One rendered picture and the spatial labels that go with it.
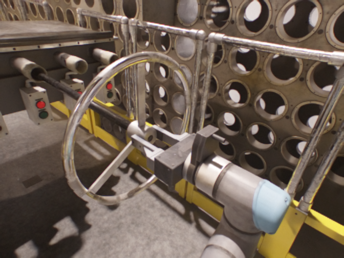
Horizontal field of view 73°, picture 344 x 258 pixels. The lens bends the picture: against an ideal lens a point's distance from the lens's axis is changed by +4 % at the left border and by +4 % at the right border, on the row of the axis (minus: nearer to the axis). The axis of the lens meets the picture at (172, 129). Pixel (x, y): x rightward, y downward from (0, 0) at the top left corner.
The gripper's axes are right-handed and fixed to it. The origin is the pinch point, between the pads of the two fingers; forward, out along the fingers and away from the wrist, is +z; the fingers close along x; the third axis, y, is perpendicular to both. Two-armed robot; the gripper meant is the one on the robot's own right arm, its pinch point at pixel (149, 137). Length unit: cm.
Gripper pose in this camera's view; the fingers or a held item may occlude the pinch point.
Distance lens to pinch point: 54.3
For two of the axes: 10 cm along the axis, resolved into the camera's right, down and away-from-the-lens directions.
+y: -0.5, 8.5, 5.2
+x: 6.6, -3.6, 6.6
